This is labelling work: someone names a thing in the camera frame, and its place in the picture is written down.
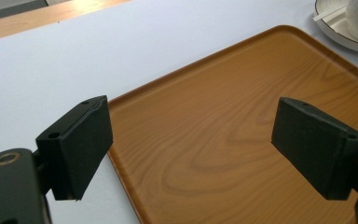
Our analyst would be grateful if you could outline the white plate with dark rim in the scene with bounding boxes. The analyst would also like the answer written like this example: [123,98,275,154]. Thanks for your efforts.
[313,0,358,57]

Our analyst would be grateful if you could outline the white chopstick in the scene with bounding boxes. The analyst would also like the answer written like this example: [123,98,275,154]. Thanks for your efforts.
[312,3,351,22]

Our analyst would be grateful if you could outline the white table cover sheet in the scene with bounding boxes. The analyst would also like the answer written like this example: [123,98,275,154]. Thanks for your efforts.
[0,0,358,224]

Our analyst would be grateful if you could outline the wooden brown serving tray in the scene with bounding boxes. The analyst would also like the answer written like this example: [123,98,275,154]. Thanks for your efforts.
[106,24,358,224]

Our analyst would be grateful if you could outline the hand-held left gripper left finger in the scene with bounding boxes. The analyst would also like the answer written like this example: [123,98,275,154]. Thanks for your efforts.
[35,95,114,202]

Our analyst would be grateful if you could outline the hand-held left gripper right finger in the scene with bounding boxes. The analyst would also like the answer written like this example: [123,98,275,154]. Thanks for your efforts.
[270,96,358,201]

